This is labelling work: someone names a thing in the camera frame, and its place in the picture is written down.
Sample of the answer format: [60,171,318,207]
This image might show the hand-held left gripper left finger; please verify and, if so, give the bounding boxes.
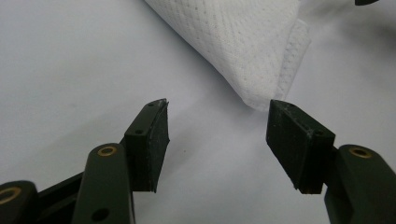
[70,98,171,224]

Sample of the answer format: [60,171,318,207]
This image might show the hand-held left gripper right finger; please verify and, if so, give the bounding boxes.
[265,99,396,224]

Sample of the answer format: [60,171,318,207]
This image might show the white zippered fabric cover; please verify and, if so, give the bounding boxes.
[144,0,312,112]

